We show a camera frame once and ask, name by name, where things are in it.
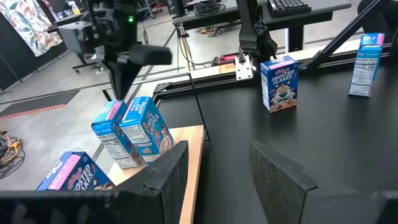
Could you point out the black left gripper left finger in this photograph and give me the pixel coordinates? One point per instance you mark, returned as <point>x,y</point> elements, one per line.
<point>174,174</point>

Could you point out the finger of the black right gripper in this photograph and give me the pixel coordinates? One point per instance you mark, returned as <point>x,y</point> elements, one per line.
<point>122,82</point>

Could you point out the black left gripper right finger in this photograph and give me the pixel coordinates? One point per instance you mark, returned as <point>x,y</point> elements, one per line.
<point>276,186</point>

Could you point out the Rice Krispies cereal box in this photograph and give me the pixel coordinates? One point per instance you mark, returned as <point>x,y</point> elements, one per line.
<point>146,124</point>
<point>363,71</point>
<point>109,137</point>

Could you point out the Frosted Flakes cereal box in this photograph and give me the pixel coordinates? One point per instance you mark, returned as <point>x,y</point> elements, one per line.
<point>84,174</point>
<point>281,87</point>

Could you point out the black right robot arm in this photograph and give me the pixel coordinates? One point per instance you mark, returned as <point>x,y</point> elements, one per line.
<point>124,28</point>

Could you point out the wooden shelf board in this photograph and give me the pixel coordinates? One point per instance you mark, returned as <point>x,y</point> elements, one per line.
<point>191,146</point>

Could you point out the black office chair base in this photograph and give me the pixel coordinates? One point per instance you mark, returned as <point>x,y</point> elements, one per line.
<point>82,63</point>

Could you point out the red flat object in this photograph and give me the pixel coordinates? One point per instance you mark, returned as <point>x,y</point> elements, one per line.
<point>227,59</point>

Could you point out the yellow bottle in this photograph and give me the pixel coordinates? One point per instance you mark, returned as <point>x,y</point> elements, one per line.
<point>75,8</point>

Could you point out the floral patterned cloth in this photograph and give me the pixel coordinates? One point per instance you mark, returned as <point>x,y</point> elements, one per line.
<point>28,25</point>

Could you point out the black computer keyboard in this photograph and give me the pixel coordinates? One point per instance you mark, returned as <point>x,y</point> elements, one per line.
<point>289,6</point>

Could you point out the black office desk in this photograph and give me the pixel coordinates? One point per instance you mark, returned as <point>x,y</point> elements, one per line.
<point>326,9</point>

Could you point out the black office chair back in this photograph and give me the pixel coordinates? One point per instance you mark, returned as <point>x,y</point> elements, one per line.
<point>379,18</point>

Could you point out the black metal shelf frame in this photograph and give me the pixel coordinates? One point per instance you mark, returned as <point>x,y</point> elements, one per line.
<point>199,107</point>

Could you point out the black aluminium table rail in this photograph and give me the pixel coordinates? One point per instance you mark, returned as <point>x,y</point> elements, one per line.
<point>217,82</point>

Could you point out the silver metal bracket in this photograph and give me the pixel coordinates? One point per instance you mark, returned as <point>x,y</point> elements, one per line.
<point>244,70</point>

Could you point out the dark partition wall panel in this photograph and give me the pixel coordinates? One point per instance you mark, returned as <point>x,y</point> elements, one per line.
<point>15,68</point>

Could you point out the black diagonal frame brace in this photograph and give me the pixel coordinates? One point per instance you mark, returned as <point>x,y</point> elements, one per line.
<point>342,35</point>

